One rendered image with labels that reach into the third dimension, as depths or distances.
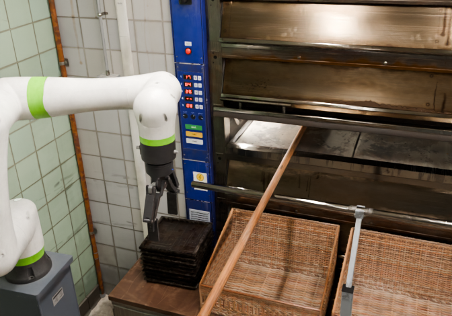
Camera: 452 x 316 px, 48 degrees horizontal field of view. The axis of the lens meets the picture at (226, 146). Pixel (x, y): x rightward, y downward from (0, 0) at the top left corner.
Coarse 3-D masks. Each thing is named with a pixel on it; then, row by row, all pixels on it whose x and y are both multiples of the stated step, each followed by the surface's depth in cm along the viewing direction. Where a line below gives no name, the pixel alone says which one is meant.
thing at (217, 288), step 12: (300, 132) 258; (288, 156) 235; (276, 180) 216; (264, 192) 208; (264, 204) 199; (252, 216) 191; (252, 228) 185; (240, 240) 178; (240, 252) 173; (228, 264) 166; (228, 276) 163; (216, 288) 156; (216, 300) 153; (204, 312) 147
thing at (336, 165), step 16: (240, 144) 255; (304, 160) 241; (320, 160) 238; (336, 160) 236; (352, 160) 235; (368, 160) 235; (400, 176) 227; (416, 176) 224; (432, 176) 222; (448, 176) 219
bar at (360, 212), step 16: (240, 192) 215; (256, 192) 213; (336, 208) 202; (352, 208) 200; (368, 208) 199; (432, 224) 190; (448, 224) 189; (352, 256) 195; (352, 272) 193; (352, 288) 190
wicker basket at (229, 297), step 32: (256, 224) 259; (288, 224) 254; (320, 224) 248; (224, 256) 258; (288, 256) 256; (320, 256) 251; (224, 288) 225; (256, 288) 246; (288, 288) 245; (320, 288) 244
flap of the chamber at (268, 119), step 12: (252, 108) 241; (264, 108) 242; (264, 120) 223; (276, 120) 221; (288, 120) 219; (300, 120) 217; (360, 120) 222; (372, 120) 223; (384, 120) 224; (372, 132) 208; (384, 132) 206; (396, 132) 205; (408, 132) 203; (420, 132) 202
